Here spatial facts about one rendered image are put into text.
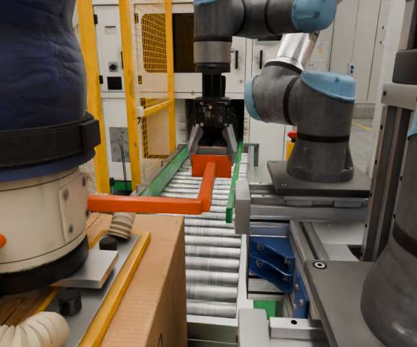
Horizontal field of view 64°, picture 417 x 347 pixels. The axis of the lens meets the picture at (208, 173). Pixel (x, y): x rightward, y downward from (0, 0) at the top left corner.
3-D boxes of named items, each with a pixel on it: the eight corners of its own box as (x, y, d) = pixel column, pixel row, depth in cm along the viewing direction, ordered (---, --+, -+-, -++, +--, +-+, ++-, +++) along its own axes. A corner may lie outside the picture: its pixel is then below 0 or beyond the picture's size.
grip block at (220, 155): (195, 166, 80) (195, 146, 78) (231, 167, 79) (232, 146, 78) (191, 177, 72) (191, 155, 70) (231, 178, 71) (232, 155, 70)
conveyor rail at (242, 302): (248, 164, 318) (248, 145, 312) (252, 165, 317) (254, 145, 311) (234, 374, 99) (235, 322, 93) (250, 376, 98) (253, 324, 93)
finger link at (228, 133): (231, 171, 69) (217, 130, 67) (231, 164, 75) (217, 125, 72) (246, 167, 69) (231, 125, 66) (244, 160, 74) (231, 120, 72)
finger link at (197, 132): (177, 166, 69) (191, 124, 67) (181, 158, 75) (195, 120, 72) (190, 171, 70) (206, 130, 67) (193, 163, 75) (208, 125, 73)
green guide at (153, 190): (184, 147, 321) (183, 138, 318) (194, 148, 319) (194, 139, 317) (120, 217, 169) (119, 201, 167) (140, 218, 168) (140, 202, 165)
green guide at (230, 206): (239, 149, 314) (239, 140, 311) (250, 149, 313) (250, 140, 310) (225, 223, 163) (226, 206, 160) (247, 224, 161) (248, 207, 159)
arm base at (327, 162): (341, 164, 86) (345, 126, 83) (362, 184, 71) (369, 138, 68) (281, 163, 87) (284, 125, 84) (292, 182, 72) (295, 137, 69)
